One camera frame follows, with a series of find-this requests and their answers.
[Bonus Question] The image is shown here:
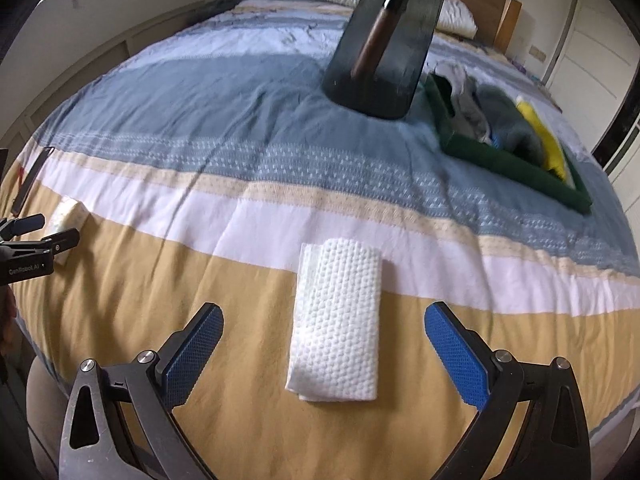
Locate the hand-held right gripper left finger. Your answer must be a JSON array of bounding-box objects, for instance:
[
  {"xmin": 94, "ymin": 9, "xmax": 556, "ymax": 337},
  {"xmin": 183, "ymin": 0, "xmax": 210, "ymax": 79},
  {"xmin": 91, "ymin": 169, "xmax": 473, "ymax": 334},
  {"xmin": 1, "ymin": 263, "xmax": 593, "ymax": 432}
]
[{"xmin": 59, "ymin": 302, "xmax": 224, "ymax": 480}]

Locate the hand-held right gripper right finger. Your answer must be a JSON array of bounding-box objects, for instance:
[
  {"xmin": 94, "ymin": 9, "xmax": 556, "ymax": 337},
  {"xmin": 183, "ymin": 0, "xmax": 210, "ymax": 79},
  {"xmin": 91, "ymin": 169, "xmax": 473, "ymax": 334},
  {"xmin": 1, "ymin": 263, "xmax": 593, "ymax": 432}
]
[{"xmin": 424, "ymin": 301, "xmax": 593, "ymax": 480}]

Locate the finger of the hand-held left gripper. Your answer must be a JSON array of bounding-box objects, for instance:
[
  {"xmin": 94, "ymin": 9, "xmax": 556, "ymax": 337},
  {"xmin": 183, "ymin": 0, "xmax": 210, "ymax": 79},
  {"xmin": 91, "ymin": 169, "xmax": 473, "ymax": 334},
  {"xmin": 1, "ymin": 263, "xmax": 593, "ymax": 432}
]
[
  {"xmin": 0, "ymin": 228, "xmax": 81, "ymax": 261},
  {"xmin": 0, "ymin": 213, "xmax": 46, "ymax": 240}
]

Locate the white towel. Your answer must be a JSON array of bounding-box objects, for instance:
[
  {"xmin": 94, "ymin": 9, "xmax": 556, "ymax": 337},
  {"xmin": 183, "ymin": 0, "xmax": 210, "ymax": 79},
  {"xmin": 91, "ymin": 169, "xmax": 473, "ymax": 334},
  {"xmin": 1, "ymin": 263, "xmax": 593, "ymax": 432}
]
[{"xmin": 285, "ymin": 240, "xmax": 384, "ymax": 404}]

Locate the green box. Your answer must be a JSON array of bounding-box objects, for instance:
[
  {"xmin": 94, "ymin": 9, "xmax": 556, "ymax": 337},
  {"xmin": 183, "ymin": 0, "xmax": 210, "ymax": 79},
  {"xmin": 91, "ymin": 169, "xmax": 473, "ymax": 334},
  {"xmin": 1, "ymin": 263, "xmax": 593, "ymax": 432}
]
[{"xmin": 425, "ymin": 72, "xmax": 594, "ymax": 216}]

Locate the yellow cloth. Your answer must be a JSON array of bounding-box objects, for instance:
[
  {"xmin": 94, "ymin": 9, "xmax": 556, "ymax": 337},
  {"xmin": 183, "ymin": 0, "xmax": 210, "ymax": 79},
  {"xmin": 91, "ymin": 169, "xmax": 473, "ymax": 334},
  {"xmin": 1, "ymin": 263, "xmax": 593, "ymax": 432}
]
[{"xmin": 516, "ymin": 100, "xmax": 569, "ymax": 182}]

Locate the dark grey cloth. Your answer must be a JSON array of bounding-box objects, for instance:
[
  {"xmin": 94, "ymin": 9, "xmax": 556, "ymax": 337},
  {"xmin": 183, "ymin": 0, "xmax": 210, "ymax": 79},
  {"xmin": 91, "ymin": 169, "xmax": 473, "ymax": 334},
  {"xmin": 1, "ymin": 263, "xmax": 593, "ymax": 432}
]
[{"xmin": 475, "ymin": 84, "xmax": 547, "ymax": 167}]

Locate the white grey sock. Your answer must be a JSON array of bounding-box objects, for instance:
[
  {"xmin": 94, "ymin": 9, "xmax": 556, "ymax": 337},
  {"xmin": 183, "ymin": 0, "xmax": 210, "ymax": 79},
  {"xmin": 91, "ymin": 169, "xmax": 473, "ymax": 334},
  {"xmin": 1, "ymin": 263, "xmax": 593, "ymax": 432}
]
[{"xmin": 434, "ymin": 62, "xmax": 478, "ymax": 108}]

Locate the person's left hand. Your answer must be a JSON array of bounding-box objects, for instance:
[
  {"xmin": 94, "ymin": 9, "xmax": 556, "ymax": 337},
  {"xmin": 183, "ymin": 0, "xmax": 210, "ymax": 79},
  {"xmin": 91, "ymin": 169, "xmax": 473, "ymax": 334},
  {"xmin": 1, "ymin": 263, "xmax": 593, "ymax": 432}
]
[{"xmin": 0, "ymin": 286, "xmax": 18, "ymax": 357}]

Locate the small white folded cloth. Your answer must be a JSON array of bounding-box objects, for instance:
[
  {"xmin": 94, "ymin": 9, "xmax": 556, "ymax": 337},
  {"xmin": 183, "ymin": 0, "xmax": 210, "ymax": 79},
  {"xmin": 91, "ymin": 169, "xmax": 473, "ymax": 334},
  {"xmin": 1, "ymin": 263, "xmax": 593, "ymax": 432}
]
[{"xmin": 46, "ymin": 200, "xmax": 89, "ymax": 267}]

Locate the striped bed quilt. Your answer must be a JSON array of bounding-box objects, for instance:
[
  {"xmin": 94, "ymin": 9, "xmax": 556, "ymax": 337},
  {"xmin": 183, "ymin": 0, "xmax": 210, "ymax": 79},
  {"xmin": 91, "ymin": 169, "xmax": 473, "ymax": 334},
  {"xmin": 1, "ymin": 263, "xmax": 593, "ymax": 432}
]
[{"xmin": 0, "ymin": 0, "xmax": 640, "ymax": 480}]

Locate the white wardrobe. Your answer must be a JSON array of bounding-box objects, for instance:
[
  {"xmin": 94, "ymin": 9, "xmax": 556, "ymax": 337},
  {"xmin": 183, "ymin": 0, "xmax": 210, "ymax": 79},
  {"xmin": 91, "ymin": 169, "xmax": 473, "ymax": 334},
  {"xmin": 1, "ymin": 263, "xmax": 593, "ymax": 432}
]
[{"xmin": 544, "ymin": 0, "xmax": 640, "ymax": 198}]

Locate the dark transparent plastic lid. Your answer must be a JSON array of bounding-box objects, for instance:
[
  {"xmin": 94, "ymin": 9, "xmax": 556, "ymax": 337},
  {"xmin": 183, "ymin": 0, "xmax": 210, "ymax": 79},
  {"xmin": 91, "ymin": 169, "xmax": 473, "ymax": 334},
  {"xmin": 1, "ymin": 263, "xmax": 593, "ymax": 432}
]
[{"xmin": 322, "ymin": 0, "xmax": 454, "ymax": 121}]

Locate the wooden headboard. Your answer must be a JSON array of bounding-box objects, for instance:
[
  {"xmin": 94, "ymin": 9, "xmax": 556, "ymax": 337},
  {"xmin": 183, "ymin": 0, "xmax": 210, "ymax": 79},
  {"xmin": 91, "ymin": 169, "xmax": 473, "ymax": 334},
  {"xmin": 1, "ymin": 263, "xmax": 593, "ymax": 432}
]
[{"xmin": 248, "ymin": 0, "xmax": 524, "ymax": 54}]

